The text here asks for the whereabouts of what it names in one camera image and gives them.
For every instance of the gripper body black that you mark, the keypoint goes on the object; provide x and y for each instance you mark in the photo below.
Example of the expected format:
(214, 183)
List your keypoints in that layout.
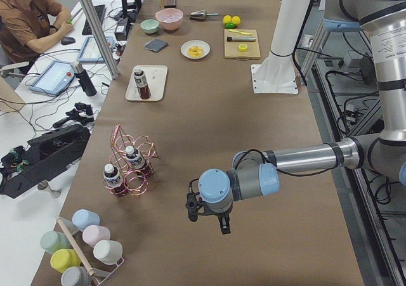
(218, 215)

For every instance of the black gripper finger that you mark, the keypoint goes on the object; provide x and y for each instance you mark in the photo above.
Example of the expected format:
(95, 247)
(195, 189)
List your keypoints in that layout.
(224, 223)

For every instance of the yellow cup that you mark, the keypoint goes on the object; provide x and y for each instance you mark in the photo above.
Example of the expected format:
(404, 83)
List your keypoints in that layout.
(63, 259)

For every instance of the teach pendant far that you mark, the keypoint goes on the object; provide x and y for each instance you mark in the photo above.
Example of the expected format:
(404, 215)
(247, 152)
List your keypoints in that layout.
(89, 53)

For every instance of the copper wire bottle rack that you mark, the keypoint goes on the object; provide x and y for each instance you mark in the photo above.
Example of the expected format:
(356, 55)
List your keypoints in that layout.
(136, 181)

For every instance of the cream plastic tray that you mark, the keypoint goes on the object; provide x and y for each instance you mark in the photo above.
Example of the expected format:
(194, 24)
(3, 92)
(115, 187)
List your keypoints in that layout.
(156, 78)

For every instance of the bottle in rack front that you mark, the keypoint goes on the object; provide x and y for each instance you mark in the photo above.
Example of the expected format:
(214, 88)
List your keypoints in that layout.
(114, 180)

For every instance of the lemon half slice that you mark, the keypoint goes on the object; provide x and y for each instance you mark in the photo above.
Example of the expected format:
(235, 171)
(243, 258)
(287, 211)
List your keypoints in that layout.
(243, 47)

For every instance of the wooden cutting board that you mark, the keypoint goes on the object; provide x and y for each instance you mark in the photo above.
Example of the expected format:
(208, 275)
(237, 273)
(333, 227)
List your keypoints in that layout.
(231, 48)

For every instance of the bottle in rack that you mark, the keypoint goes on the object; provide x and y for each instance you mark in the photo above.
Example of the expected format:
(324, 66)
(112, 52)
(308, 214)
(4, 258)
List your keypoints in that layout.
(134, 158)
(114, 180)

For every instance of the white cup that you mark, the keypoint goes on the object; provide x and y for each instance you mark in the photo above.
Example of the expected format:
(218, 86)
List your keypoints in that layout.
(108, 251)

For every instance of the black thermos bottle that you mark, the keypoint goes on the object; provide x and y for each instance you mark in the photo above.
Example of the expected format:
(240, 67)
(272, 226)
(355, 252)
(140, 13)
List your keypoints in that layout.
(83, 78)

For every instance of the green lime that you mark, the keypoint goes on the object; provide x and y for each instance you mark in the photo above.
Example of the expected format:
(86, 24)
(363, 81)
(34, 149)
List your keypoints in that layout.
(229, 25)

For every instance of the person in brown shirt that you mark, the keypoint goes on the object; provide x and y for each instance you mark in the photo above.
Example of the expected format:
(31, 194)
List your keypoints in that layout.
(31, 27)

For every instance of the yellow plastic knife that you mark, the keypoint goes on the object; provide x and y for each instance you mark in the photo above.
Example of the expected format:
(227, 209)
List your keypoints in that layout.
(240, 32)

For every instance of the dark tea bottle on tray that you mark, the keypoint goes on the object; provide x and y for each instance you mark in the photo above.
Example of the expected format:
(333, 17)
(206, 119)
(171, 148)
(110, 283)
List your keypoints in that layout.
(141, 83)

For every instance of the mint green bowl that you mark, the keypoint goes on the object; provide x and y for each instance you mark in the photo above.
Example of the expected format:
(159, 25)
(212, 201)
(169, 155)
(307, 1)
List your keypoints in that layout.
(149, 26)

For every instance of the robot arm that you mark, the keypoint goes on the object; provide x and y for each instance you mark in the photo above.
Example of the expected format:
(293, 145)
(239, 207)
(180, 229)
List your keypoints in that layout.
(255, 173)

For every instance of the white round plate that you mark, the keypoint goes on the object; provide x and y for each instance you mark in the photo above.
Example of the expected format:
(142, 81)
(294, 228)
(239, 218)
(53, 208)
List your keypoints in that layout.
(205, 46)

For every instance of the steel ice scoop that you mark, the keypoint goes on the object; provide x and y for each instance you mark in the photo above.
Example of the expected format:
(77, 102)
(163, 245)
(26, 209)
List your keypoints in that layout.
(201, 15)

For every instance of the teach pendant near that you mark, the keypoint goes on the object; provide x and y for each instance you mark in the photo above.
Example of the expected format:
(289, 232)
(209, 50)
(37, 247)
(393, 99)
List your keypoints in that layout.
(54, 79)

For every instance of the teach pendant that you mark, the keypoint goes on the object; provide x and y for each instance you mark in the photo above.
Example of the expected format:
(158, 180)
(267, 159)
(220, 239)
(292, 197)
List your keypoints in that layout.
(89, 53)
(54, 79)

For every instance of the black equipment case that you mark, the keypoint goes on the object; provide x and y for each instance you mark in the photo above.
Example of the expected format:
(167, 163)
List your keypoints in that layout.
(48, 156)

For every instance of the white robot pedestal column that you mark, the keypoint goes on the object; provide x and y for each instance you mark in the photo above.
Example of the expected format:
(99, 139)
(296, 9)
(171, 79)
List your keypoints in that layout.
(276, 74)

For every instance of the grey folded cloth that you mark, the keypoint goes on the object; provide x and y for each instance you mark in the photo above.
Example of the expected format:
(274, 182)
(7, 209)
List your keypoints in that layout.
(156, 45)

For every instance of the aluminium frame post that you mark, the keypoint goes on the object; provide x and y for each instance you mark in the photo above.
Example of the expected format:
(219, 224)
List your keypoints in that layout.
(91, 16)

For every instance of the pink bowl with ice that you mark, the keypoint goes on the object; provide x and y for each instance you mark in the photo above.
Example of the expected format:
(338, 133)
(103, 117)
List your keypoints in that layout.
(170, 18)

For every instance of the yellow glazed donut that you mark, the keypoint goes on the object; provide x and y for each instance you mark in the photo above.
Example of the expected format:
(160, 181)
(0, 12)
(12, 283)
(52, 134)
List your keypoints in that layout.
(195, 51)

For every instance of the pink cup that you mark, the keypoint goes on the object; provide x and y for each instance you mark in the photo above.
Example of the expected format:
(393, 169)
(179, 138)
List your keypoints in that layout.
(95, 233)

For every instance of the steel muddler black cap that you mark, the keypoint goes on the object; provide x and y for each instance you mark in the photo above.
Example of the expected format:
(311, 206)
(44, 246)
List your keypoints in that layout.
(240, 39)

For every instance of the white wood cup rack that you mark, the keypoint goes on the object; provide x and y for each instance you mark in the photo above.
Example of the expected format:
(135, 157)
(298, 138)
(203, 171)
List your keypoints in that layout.
(99, 277)

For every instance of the yellow lemon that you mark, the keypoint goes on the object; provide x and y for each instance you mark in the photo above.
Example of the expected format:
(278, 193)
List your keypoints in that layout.
(227, 19)
(236, 20)

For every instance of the grey cup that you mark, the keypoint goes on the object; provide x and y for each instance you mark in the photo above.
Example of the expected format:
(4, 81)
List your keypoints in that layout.
(75, 276)

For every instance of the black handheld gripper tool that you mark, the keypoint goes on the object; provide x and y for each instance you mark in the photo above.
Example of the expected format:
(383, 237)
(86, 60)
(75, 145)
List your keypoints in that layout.
(82, 113)

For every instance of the blue cup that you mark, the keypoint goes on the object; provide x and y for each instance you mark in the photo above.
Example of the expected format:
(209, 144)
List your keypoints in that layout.
(83, 218)

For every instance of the black computer mouse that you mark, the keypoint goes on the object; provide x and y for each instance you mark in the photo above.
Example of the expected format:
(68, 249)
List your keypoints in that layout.
(67, 41)

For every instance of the mint green cup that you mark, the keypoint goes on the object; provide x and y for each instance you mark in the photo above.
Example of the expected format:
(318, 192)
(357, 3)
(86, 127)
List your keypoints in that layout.
(53, 241)

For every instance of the bottle in rack rear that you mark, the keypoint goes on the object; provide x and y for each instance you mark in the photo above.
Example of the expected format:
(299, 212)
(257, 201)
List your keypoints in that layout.
(134, 158)

